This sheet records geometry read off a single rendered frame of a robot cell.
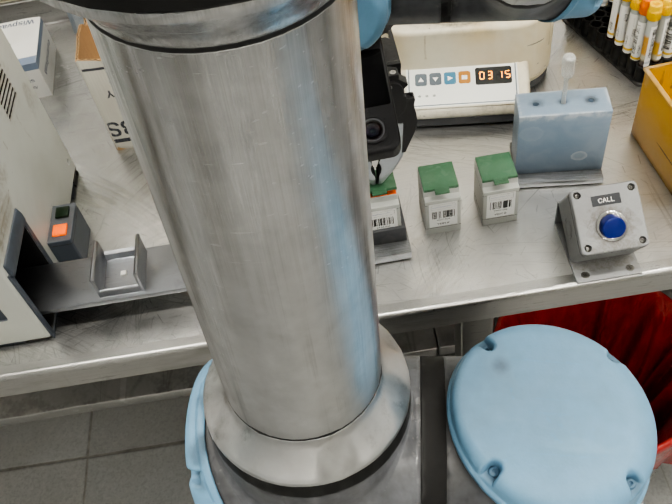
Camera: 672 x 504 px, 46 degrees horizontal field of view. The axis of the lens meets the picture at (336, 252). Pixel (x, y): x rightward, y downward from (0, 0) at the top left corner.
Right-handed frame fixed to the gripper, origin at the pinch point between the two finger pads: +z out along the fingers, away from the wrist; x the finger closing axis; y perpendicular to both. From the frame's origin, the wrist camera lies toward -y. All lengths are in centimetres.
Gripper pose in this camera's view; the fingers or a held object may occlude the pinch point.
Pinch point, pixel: (377, 179)
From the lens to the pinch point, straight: 84.1
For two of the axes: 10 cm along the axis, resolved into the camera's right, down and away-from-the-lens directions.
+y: -1.2, -7.7, 6.3
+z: 1.2, 6.2, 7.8
